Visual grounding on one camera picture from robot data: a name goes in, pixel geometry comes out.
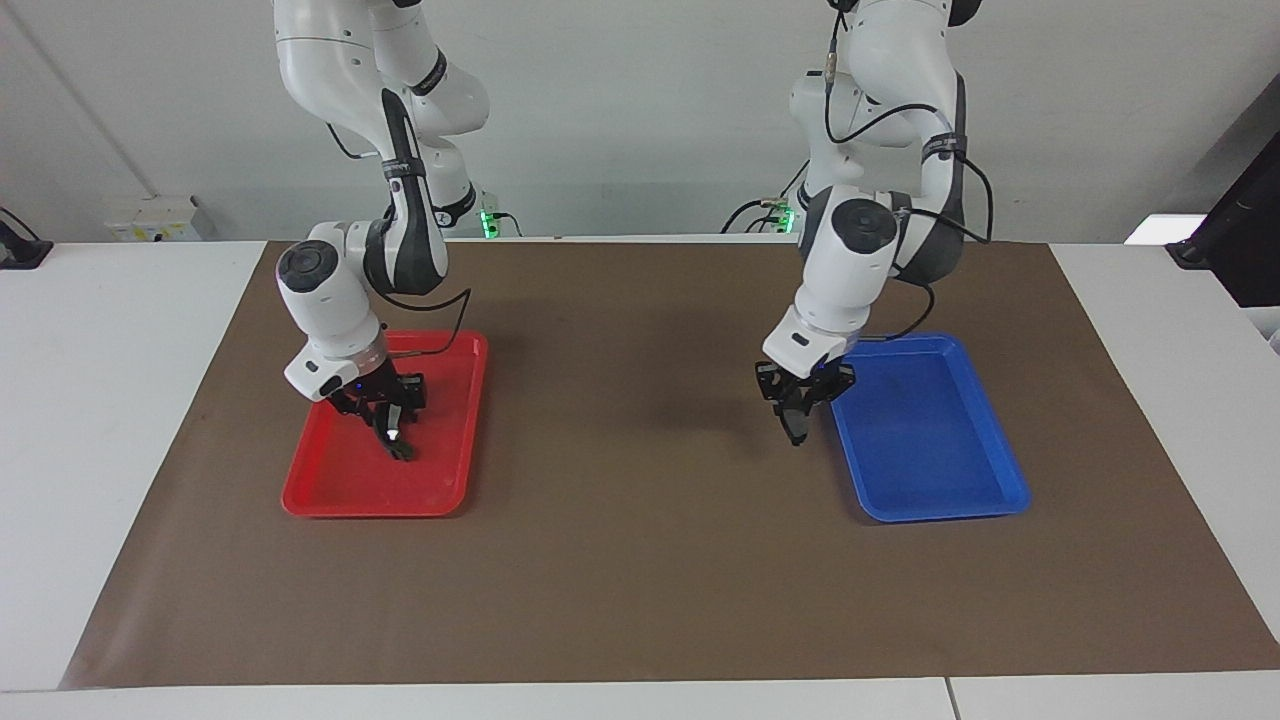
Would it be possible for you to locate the black monitor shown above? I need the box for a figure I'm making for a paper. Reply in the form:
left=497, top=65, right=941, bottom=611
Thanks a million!
left=1165, top=130, right=1280, bottom=308

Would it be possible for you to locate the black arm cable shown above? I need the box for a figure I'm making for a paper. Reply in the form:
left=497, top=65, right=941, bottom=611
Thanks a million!
left=822, top=0, right=996, bottom=346
left=325, top=88, right=473, bottom=361

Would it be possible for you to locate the blue plastic tray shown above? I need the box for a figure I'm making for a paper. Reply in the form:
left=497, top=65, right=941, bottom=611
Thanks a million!
left=815, top=333, right=1032, bottom=524

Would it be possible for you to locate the curved silver-backed brake pad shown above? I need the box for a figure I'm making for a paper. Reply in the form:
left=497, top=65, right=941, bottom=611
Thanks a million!
left=372, top=405, right=417, bottom=464

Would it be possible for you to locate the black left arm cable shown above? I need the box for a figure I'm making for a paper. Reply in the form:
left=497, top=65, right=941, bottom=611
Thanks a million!
left=822, top=0, right=996, bottom=346

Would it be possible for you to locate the dark grey brake pad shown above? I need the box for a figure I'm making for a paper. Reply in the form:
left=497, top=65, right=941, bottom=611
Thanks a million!
left=778, top=385, right=813, bottom=447

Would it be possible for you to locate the white wall socket box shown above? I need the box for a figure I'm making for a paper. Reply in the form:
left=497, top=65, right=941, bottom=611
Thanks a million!
left=105, top=195, right=216, bottom=244

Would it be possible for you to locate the red plastic tray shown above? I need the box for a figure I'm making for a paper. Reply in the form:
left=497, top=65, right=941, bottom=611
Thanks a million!
left=281, top=330, right=490, bottom=519

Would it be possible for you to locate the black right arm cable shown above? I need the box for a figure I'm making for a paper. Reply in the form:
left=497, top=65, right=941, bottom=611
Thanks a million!
left=325, top=88, right=473, bottom=361

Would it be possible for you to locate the brown table mat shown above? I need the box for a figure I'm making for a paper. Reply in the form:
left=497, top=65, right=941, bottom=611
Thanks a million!
left=58, top=240, right=1280, bottom=691

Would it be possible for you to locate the black base cable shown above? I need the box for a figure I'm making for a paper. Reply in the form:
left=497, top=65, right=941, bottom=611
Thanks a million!
left=720, top=155, right=811, bottom=236

